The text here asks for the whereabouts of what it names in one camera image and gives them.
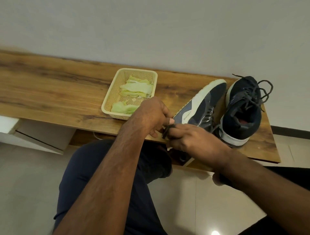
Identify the person's right hand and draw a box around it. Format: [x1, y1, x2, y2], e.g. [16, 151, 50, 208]
[166, 123, 231, 168]

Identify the person's left hand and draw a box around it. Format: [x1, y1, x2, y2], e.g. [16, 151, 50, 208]
[130, 97, 175, 138]

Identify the grey shoelace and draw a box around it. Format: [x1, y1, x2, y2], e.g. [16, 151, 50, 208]
[232, 74, 274, 112]
[161, 106, 221, 140]

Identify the dark sneaker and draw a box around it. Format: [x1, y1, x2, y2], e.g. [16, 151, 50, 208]
[169, 79, 227, 134]
[219, 75, 274, 148]

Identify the person's left forearm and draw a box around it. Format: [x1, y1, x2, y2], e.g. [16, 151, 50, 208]
[52, 116, 148, 235]

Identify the cream plastic mesh basket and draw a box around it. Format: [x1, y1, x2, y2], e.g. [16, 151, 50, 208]
[101, 68, 158, 121]

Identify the dark baseboard strip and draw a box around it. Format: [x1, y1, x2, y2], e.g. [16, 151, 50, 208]
[271, 125, 310, 140]

